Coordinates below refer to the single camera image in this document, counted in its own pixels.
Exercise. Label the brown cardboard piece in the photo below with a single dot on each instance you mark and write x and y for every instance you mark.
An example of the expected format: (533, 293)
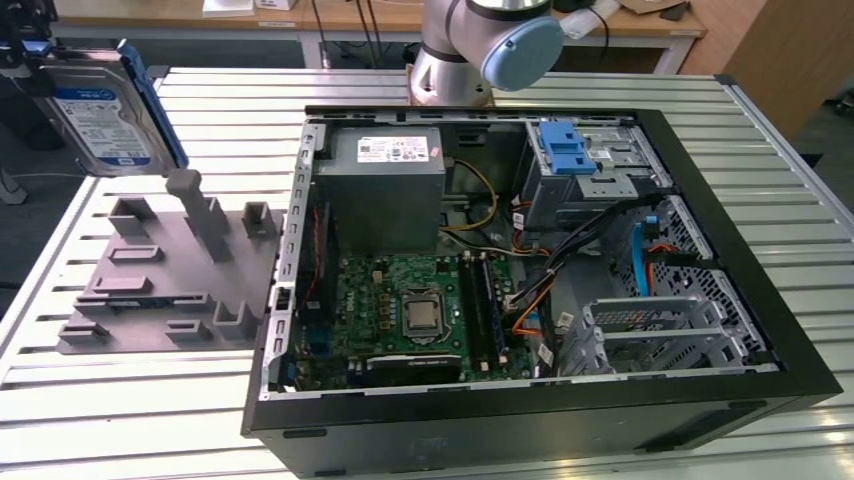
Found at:
(650, 7)

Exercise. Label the RAM stick on rack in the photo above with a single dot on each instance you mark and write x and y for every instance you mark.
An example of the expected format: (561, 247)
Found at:
(150, 303)

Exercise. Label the large white box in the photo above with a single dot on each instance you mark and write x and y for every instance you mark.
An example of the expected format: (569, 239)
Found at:
(227, 7)

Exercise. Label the silver CPU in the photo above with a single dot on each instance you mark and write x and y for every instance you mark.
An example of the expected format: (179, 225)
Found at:
(422, 317)

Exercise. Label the blue drive latch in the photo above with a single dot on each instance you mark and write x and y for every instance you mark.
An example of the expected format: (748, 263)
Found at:
(561, 150)

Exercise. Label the CPU socket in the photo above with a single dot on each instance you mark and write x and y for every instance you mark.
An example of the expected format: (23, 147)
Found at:
(422, 294)

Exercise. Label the black graphics card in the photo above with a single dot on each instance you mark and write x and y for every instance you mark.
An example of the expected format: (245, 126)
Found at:
(414, 369)

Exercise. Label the metal optical drive cage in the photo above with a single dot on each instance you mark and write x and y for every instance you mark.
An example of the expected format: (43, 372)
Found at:
(604, 187)

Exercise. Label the black PC case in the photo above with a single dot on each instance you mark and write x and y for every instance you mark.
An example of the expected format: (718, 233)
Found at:
(467, 430)

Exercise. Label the small white box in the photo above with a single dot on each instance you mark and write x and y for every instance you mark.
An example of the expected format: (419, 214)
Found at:
(277, 4)

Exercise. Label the black waste bin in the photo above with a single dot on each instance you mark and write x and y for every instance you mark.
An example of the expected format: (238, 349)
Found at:
(34, 130)

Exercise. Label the grey parts rack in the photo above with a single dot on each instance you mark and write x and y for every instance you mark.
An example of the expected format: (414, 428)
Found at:
(187, 285)

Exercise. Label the green motherboard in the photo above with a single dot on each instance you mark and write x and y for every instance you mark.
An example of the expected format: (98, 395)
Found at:
(374, 280)

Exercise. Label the grey stand foot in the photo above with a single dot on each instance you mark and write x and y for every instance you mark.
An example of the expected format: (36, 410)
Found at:
(12, 192)

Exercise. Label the RAM stick in slot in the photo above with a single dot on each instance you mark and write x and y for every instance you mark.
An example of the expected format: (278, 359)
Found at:
(495, 315)

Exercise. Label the grey power supply unit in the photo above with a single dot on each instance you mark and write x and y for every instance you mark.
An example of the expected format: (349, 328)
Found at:
(381, 210)

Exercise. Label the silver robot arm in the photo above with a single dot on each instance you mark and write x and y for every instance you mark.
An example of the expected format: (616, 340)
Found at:
(447, 30)

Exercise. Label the metal disk bay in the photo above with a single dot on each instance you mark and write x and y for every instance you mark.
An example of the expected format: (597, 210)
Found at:
(668, 336)

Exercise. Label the hard disk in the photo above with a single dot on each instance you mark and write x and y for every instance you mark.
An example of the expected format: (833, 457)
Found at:
(100, 115)

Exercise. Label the wooden desk white frame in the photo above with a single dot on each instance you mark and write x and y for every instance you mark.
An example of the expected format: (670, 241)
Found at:
(134, 12)

